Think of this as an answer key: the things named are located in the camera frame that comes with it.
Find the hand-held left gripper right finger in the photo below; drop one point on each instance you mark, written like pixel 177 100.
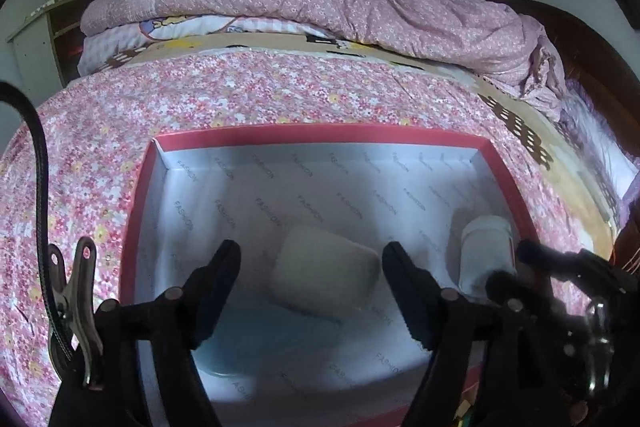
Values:
pixel 415 302

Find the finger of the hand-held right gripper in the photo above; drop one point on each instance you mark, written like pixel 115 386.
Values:
pixel 502 284
pixel 535 252

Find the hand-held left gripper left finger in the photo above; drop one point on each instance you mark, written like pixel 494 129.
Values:
pixel 215 302

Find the white plastic bottle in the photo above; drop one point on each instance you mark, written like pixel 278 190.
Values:
pixel 485 252

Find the red cardboard box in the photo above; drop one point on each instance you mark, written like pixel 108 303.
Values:
pixel 325 187

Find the yellow printed bedsheet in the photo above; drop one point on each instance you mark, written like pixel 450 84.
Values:
pixel 575 177

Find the silver metal spring clip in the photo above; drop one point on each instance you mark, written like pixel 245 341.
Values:
pixel 80 287

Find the purple frilled pillow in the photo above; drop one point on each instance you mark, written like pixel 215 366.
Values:
pixel 595 127

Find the pink floral bedsheet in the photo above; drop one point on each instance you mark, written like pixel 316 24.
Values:
pixel 200 92

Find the dark wooden headboard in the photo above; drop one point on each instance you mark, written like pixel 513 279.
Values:
pixel 590 37

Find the white cartoon printed quilt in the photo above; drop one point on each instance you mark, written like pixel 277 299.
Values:
pixel 110 47

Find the pink floral quilt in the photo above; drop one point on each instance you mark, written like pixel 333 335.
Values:
pixel 325 2

